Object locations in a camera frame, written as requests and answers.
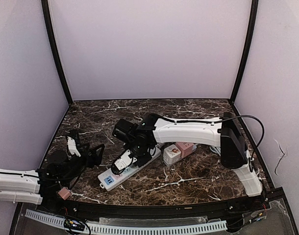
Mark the white multicolour power strip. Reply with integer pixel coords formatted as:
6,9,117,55
98,143,164,191

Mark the white cube socket adapter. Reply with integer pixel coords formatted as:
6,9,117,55
163,144,181,166

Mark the grey power cable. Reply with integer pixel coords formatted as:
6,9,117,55
208,145,223,156

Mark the pink cube socket adapter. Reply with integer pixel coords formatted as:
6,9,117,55
175,142,197,158

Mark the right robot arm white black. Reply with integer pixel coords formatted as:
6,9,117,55
111,113,263,197

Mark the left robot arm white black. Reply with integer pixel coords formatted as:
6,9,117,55
0,144,105,205

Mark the pink plug adapter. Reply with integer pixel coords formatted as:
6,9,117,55
57,187,72,200

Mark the small circuit board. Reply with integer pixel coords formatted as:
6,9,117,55
63,219,85,231

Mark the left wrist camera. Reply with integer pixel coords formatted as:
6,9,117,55
66,129,81,157

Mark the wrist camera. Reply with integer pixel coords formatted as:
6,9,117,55
66,129,81,157
111,150,137,175

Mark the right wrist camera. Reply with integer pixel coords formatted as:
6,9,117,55
111,150,137,175

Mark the black front rail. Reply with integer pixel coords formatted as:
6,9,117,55
53,193,270,220

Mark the slotted grey cable duct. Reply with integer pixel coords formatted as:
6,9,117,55
25,209,227,235

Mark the left black frame post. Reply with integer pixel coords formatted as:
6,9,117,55
41,0,73,106

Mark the black frame post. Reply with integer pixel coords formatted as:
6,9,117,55
41,0,73,106
229,0,259,103

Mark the right black frame post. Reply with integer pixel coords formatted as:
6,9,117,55
229,0,259,103

